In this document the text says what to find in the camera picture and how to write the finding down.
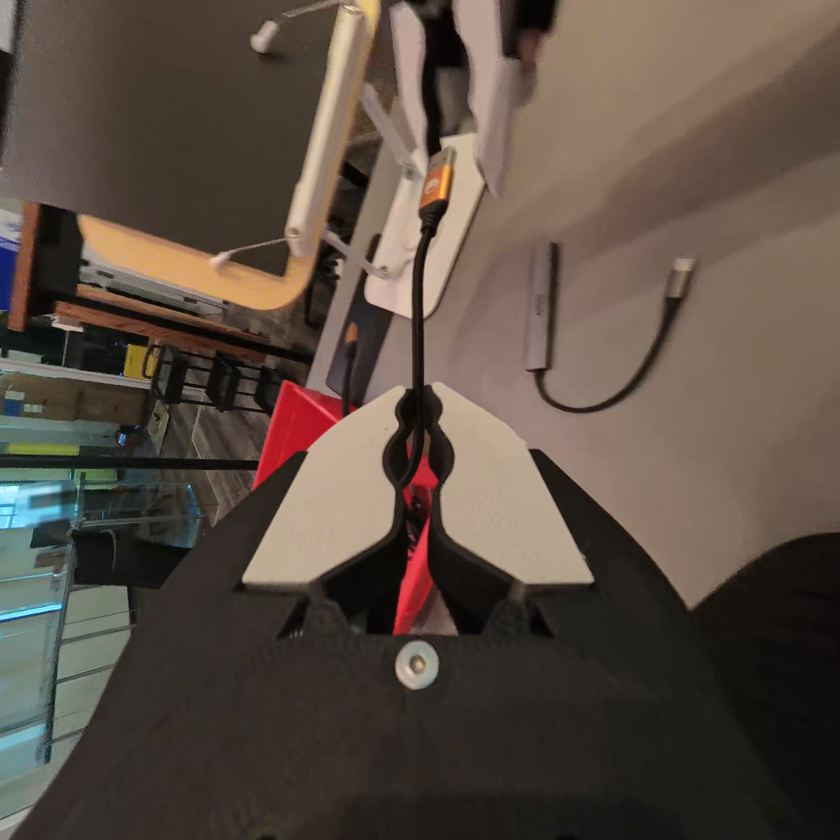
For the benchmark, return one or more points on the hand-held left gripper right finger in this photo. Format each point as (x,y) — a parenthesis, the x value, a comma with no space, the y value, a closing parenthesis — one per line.
(512,518)

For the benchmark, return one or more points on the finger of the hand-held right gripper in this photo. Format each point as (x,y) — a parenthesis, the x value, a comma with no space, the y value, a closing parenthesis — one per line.
(410,65)
(492,98)

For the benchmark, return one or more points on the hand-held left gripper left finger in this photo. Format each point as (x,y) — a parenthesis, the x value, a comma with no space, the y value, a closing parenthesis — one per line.
(328,518)

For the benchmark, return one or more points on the red storage bin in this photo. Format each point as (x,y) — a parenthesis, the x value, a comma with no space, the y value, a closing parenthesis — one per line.
(289,426)

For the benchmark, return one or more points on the person's right hand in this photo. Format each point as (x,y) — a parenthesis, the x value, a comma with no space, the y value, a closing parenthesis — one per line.
(528,51)

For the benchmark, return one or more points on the white adjustable stand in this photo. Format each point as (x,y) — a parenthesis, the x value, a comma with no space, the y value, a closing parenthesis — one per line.
(446,216)

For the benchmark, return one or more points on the black metal pole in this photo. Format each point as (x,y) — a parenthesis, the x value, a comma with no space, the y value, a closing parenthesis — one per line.
(131,463)

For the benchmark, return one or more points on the black quilted pad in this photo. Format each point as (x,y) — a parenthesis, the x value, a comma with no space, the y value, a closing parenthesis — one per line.
(774,656)

